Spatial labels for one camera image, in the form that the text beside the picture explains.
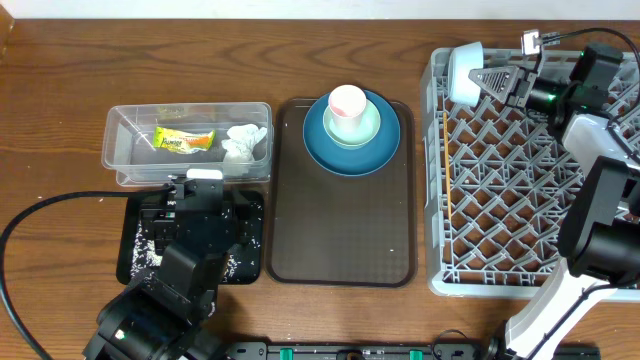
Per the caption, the light blue bowl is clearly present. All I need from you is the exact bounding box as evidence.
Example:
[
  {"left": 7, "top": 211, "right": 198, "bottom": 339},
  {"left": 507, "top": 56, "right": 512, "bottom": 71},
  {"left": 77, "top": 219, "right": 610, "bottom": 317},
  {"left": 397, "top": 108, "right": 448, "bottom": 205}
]
[{"left": 447, "top": 42, "right": 484, "bottom": 107}]

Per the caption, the wooden chopstick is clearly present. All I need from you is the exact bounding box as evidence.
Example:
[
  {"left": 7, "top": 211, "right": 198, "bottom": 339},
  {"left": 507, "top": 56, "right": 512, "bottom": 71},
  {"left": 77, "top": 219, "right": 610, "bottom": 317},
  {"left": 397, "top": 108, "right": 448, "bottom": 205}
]
[{"left": 442, "top": 111, "right": 452, "bottom": 221}]

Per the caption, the yellow green snack wrapper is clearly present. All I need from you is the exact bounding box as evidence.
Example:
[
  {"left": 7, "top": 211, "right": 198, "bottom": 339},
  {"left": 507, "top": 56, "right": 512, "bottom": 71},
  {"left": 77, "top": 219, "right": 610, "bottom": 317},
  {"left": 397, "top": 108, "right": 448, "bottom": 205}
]
[{"left": 152, "top": 127, "right": 215, "bottom": 155}]

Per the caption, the white tissue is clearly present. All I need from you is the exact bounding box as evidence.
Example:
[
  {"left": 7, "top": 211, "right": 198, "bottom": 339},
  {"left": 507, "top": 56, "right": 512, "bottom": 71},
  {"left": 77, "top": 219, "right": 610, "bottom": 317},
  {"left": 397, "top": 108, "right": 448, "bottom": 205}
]
[{"left": 221, "top": 124, "right": 267, "bottom": 163}]

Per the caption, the mint green bowl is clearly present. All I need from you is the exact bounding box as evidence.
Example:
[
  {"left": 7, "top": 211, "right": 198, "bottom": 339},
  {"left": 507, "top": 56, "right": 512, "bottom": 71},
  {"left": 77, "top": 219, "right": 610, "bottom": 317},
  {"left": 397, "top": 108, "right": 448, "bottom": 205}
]
[{"left": 323, "top": 100, "right": 381, "bottom": 150}]

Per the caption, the pink cup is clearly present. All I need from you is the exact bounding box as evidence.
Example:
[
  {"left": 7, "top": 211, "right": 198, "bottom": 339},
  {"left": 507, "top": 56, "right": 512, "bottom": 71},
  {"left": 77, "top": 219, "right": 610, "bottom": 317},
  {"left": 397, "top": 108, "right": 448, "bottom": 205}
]
[{"left": 328, "top": 84, "right": 367, "bottom": 132}]

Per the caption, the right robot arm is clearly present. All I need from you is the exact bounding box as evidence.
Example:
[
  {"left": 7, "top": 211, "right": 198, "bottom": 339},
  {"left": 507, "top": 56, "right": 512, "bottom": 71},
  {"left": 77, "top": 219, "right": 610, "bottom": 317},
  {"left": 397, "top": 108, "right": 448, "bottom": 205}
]
[{"left": 452, "top": 57, "right": 639, "bottom": 359}]

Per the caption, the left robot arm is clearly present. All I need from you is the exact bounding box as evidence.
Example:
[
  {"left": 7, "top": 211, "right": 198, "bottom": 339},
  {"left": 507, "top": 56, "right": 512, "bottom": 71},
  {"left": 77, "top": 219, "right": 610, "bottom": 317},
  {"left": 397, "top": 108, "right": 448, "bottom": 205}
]
[{"left": 83, "top": 179, "right": 239, "bottom": 359}]

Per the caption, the grey dishwasher rack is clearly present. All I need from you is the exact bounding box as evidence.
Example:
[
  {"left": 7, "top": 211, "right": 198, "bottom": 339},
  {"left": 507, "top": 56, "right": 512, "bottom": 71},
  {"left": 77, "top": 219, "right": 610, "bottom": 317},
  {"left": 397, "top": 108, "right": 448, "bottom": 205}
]
[{"left": 419, "top": 47, "right": 640, "bottom": 302}]

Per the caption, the spilled white rice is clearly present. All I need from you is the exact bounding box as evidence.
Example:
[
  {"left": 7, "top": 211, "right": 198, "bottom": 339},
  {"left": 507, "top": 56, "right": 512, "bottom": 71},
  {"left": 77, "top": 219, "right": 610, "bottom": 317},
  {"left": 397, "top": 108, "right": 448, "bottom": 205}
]
[{"left": 116, "top": 191, "right": 264, "bottom": 285}]

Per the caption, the black tray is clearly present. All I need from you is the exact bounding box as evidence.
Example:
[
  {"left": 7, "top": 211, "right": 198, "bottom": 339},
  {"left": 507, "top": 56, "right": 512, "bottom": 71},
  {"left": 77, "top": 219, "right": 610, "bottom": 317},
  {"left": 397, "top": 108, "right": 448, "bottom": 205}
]
[{"left": 116, "top": 191, "right": 264, "bottom": 285}]

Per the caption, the clear plastic bin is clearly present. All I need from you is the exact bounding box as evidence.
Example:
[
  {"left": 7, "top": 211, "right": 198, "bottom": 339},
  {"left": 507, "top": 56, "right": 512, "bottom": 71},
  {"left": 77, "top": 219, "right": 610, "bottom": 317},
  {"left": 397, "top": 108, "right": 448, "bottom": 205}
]
[{"left": 102, "top": 102, "right": 274, "bottom": 187}]

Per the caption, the brown serving tray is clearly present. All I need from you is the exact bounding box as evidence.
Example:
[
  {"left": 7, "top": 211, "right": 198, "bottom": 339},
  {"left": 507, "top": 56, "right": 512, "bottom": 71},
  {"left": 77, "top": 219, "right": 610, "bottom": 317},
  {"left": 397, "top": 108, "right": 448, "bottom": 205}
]
[{"left": 264, "top": 99, "right": 417, "bottom": 288}]

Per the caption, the dark blue plate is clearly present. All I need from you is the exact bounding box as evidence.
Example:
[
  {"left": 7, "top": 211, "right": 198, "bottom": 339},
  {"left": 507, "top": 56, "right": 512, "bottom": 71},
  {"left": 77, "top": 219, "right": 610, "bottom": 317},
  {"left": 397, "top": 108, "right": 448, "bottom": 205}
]
[{"left": 303, "top": 90, "right": 401, "bottom": 177}]

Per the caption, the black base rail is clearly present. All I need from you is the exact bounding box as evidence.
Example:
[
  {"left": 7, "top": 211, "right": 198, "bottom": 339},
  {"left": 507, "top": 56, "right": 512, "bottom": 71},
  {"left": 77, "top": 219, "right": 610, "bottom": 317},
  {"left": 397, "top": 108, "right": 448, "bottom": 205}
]
[{"left": 224, "top": 341, "right": 601, "bottom": 360}]

